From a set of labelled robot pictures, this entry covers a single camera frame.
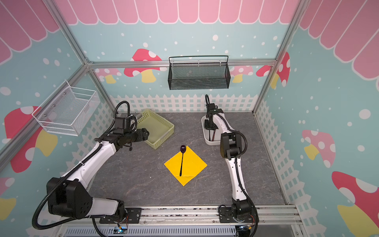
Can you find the black wire mesh basket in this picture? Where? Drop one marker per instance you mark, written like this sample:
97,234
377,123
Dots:
199,72

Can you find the green circuit board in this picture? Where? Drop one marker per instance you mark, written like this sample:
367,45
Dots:
120,230

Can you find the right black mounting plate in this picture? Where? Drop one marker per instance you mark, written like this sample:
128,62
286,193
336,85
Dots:
232,214

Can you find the white wire mesh basket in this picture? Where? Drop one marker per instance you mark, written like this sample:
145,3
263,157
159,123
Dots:
67,110

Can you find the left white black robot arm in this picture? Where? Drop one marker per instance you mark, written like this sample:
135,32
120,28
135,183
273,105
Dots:
69,196

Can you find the white plastic bin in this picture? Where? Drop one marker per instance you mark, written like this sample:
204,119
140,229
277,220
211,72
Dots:
222,128

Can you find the green plastic basket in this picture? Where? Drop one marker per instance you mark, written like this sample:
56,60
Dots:
160,129

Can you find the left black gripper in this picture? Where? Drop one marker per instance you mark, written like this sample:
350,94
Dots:
142,135

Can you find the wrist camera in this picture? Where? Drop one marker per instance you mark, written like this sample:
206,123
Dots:
211,107
125,125

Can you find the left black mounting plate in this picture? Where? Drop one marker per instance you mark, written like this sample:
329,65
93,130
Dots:
130,215

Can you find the black mounting plate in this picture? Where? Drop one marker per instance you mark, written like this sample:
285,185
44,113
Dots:
130,215
232,214

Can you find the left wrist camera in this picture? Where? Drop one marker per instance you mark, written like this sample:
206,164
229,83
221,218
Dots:
125,125

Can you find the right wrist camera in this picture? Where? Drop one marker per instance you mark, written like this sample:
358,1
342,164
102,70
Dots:
211,107

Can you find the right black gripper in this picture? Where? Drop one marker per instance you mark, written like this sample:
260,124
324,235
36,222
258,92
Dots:
210,126

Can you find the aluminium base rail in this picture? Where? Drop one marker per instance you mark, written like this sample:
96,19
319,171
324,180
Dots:
194,221

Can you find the dark purple spoon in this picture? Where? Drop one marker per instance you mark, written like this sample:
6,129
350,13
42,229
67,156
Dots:
182,150

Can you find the yellow paper napkin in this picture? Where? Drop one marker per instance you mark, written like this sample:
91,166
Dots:
193,165

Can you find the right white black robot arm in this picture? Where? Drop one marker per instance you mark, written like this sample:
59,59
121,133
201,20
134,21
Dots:
233,144

